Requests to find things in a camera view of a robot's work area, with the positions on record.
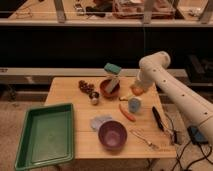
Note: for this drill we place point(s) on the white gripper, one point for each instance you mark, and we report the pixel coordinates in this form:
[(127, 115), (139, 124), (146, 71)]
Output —
[(143, 81)]

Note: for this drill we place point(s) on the yellow red apple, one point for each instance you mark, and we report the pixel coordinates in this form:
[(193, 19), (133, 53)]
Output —
[(137, 91)]

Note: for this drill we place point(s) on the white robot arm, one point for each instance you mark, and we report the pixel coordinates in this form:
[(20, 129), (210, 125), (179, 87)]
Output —
[(196, 108)]

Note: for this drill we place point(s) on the light blue plastic cup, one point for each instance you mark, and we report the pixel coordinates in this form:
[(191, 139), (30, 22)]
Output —
[(134, 104)]

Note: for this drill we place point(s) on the small metal cup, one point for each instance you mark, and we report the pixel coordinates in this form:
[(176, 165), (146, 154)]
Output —
[(94, 98)]

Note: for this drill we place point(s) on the small yellow banana piece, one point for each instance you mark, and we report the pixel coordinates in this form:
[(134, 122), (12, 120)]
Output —
[(125, 98)]

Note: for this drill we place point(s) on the white rectangular block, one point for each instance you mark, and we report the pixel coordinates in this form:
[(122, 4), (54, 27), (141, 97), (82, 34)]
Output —
[(112, 84)]

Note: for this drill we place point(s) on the black marker pen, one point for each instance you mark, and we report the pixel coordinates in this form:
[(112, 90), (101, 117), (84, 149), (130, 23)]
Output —
[(157, 118)]

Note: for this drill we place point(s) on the green sponge block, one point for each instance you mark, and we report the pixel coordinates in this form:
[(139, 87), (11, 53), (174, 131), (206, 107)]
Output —
[(112, 68)]

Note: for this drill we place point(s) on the brown wooden bowl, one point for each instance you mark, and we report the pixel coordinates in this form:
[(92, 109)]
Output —
[(104, 89)]

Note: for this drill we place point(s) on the orange carrot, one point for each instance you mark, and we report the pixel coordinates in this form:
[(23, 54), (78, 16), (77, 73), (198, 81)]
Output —
[(126, 114)]

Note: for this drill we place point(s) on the wooden table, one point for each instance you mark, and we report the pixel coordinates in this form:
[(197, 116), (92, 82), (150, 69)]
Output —
[(87, 145)]

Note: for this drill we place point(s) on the dark grape bunch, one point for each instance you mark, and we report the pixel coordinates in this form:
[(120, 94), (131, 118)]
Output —
[(86, 87)]

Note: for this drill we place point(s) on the purple bowl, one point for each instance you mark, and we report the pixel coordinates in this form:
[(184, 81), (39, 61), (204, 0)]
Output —
[(112, 135)]

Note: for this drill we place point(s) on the black blue device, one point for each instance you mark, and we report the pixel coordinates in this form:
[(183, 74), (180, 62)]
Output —
[(196, 136)]

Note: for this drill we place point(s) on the green plastic tray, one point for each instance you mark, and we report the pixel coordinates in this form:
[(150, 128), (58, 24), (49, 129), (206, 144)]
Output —
[(47, 137)]

